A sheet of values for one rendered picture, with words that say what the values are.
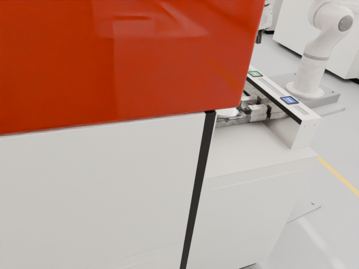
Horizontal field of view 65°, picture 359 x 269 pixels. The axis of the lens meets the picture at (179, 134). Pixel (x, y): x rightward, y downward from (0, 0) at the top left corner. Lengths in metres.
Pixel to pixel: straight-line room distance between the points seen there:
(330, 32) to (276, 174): 0.67
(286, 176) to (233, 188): 0.24
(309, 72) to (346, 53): 2.88
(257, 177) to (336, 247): 1.10
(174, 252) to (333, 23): 1.11
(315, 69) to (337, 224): 1.13
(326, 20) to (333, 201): 1.37
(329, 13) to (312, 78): 0.30
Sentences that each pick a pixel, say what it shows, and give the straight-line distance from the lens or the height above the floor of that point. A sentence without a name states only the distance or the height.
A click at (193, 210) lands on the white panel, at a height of 0.94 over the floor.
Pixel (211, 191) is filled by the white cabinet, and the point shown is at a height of 0.75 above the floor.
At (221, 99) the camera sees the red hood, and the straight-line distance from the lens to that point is 0.53.
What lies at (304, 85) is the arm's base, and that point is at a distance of 1.57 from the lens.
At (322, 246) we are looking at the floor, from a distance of 2.06.
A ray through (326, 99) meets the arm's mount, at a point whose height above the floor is 0.86.
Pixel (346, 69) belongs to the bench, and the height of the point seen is 0.21.
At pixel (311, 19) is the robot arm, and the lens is 1.56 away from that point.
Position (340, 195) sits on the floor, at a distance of 2.47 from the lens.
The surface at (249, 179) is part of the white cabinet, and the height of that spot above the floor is 0.77.
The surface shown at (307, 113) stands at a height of 0.96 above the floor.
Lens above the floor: 1.49
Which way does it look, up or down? 36 degrees down
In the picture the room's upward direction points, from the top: 6 degrees clockwise
